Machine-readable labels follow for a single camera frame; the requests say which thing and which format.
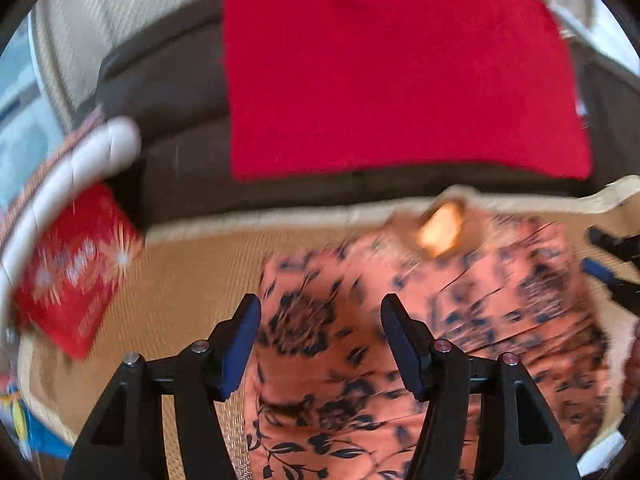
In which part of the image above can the orange floral small garment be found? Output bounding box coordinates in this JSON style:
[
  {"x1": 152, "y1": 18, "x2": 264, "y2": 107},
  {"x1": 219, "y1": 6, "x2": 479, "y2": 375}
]
[{"x1": 244, "y1": 200, "x2": 608, "y2": 479}]

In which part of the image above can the blue yellow toy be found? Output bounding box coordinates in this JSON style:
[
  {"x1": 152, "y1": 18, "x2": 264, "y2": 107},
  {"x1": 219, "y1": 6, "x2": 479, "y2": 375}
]
[{"x1": 0, "y1": 372, "x2": 72, "y2": 460}]

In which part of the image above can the red gift bag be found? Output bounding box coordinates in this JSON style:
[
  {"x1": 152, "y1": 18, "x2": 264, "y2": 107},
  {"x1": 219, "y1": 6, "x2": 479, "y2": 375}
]
[{"x1": 14, "y1": 183, "x2": 143, "y2": 360}]

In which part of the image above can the woven tan bed mat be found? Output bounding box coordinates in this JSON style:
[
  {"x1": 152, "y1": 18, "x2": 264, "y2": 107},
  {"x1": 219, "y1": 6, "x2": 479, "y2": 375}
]
[{"x1": 18, "y1": 176, "x2": 639, "y2": 479}]

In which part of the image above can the white folded quilt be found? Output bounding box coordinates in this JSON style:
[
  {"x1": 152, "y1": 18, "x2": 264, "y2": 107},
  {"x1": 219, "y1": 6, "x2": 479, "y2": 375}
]
[{"x1": 1, "y1": 110, "x2": 141, "y2": 318}]

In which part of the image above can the white air conditioner unit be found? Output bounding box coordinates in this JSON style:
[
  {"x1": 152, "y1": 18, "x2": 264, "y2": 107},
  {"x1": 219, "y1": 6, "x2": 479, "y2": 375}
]
[{"x1": 0, "y1": 18, "x2": 64, "y2": 211}]

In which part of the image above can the red cloth on headboard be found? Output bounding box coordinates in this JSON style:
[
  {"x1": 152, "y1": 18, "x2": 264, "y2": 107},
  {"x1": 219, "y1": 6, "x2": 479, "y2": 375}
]
[{"x1": 222, "y1": 0, "x2": 592, "y2": 180}]

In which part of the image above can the beige curtain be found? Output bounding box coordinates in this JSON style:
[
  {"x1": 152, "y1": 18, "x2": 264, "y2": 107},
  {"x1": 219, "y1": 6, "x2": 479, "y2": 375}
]
[{"x1": 29, "y1": 0, "x2": 601, "y2": 126}]

